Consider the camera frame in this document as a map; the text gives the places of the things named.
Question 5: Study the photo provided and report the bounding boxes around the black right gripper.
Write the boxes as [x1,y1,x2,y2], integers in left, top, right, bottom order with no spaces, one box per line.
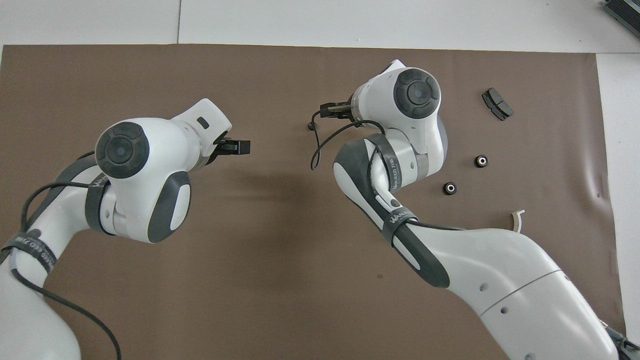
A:
[320,100,357,121]

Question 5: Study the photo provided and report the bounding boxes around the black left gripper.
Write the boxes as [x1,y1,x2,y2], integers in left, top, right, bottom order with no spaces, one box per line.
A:
[206,137,251,167]

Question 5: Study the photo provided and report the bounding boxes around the brown paper table mat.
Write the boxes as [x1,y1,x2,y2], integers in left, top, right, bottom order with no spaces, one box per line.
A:
[0,44,630,360]

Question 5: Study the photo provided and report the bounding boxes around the stacked grey brake pads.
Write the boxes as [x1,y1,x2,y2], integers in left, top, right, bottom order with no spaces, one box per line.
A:
[481,87,515,122]

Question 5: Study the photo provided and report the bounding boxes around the dark ribbed metal device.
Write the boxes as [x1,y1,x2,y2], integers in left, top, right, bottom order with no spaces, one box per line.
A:
[601,0,640,31]

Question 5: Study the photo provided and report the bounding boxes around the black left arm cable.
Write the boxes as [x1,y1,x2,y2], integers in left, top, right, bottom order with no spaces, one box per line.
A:
[10,150,122,360]

